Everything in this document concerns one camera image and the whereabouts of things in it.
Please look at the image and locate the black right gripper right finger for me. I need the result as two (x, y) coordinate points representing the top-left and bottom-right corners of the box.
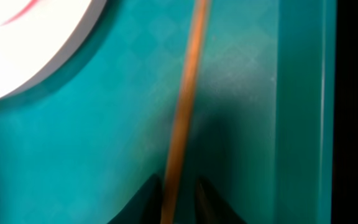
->
(194, 177), (246, 224)

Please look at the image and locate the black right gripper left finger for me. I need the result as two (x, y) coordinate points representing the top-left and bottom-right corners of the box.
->
(108, 174), (163, 224)

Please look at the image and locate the wooden chopstick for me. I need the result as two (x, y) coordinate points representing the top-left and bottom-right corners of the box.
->
(160, 0), (211, 224)

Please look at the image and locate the teal plastic tray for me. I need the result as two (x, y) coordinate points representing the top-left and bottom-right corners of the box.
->
(0, 0), (337, 223)

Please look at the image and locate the large pink plate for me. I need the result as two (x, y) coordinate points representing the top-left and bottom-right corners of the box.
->
(0, 0), (107, 99)

